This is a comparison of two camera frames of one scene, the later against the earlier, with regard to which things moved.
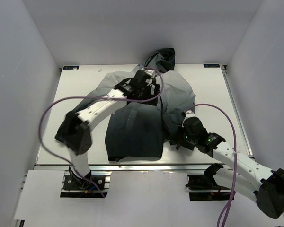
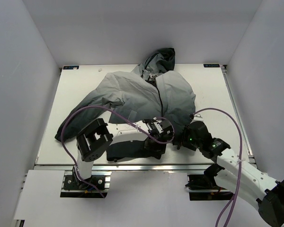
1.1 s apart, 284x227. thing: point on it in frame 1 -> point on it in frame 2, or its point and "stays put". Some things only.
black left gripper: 156,91 -> 164,138
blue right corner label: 211,65 stays put
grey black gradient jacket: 147,103 stays put
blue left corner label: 70,67 stays put
